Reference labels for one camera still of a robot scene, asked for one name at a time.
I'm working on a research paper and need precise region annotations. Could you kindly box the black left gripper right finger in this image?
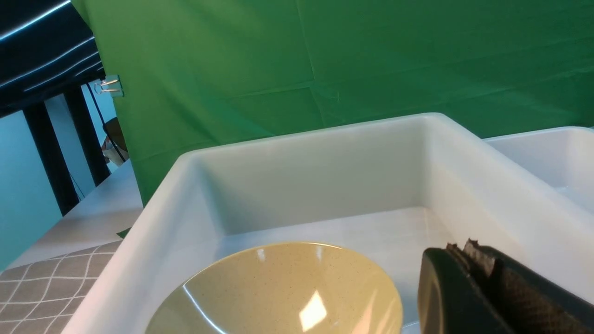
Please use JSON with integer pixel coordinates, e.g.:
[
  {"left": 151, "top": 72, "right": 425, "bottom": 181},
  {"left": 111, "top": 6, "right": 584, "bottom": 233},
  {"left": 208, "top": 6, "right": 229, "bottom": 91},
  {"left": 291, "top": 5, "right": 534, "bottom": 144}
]
[{"left": 464, "top": 239, "right": 594, "bottom": 334}]

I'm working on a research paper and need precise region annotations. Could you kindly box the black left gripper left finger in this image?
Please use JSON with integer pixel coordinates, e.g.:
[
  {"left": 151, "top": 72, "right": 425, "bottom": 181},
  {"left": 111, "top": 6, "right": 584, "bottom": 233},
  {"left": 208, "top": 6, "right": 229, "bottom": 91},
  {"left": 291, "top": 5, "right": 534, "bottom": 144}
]
[{"left": 417, "top": 244, "right": 514, "bottom": 334}]

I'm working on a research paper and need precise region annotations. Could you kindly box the yellow noodle bowl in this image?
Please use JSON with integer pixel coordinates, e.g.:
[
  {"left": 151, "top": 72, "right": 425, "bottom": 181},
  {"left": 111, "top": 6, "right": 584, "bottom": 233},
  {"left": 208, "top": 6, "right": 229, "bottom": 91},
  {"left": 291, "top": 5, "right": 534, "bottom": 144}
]
[{"left": 146, "top": 242, "right": 403, "bottom": 334}]

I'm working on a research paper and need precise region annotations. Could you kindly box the large white plastic tub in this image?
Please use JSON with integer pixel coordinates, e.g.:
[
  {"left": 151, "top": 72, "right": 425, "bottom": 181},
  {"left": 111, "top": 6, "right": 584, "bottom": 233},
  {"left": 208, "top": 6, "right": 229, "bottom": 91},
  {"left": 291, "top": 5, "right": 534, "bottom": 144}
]
[{"left": 63, "top": 113, "right": 593, "bottom": 334}]

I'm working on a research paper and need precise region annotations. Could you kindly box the small white plastic bin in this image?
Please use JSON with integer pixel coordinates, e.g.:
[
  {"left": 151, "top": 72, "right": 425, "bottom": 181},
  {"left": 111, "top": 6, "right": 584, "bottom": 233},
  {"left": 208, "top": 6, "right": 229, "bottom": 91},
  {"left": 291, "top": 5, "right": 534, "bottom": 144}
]
[{"left": 485, "top": 127, "right": 594, "bottom": 213}]

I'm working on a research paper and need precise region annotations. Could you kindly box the green backdrop cloth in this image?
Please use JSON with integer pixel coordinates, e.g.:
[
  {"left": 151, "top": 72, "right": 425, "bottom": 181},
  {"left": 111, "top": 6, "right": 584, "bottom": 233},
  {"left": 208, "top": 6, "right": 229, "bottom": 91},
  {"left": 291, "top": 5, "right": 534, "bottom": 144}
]
[{"left": 72, "top": 0, "right": 594, "bottom": 204}]

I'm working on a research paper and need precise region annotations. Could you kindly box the silver binder clip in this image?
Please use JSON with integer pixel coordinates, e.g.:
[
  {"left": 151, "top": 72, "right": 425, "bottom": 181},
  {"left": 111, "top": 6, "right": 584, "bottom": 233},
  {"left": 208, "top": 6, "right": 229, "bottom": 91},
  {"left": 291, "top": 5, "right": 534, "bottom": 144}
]
[{"left": 93, "top": 75, "right": 124, "bottom": 97}]

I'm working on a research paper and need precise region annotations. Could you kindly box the grey checkered table mat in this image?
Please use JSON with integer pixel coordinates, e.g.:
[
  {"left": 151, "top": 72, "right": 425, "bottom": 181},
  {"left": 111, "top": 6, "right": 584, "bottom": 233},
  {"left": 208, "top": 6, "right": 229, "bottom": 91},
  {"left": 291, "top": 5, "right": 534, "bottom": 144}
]
[{"left": 0, "top": 241, "right": 121, "bottom": 334}]

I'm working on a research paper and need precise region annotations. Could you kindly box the black metal frame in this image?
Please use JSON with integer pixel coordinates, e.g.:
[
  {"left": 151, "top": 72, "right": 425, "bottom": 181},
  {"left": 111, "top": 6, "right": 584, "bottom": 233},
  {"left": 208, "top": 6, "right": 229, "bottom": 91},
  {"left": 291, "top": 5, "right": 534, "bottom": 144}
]
[{"left": 0, "top": 0, "right": 110, "bottom": 215}]

